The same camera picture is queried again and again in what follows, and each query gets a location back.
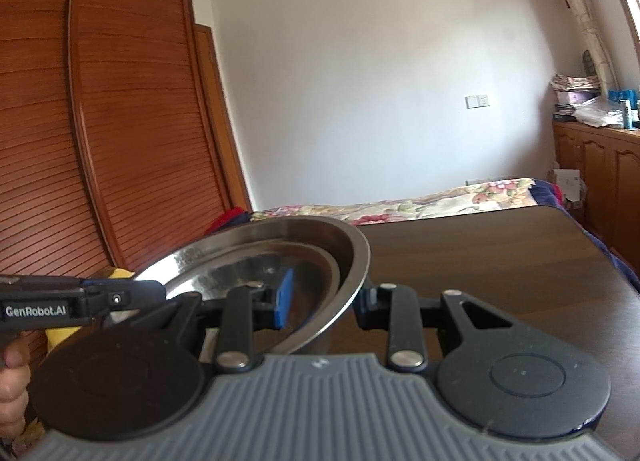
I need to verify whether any red cloth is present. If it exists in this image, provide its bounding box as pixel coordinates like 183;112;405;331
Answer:
207;208;251;238

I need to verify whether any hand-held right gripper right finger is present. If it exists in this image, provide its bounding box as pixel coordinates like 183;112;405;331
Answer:
352;278;514;374

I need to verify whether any person's left hand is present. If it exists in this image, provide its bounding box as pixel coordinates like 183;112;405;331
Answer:
0;338;33;438

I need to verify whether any large steel bowl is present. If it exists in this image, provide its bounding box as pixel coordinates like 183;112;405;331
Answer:
135;215;372;358

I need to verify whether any patterned beige curtain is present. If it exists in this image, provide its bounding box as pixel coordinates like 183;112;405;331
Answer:
532;0;619;88

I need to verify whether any window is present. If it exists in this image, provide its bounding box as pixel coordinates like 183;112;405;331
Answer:
597;0;640;94

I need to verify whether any clear plastic bag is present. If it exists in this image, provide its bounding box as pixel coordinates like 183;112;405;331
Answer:
574;96;627;128

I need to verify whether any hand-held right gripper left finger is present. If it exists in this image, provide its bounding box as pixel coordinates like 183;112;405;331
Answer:
115;266;297;375

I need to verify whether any wooden cabinet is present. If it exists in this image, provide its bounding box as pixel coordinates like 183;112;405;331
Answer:
552;120;640;254

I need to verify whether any white paper box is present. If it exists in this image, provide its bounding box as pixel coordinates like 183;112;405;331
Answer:
552;169;582;202

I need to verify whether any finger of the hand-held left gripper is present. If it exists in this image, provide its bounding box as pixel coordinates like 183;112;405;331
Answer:
0;274;135;290
82;280;167;318

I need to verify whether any floral blanket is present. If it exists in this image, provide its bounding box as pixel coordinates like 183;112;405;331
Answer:
252;178;557;228

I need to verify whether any pink box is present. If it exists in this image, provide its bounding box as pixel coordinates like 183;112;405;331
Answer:
555;90;599;107

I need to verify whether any wooden slatted wardrobe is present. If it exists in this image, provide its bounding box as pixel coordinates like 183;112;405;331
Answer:
0;0;254;358

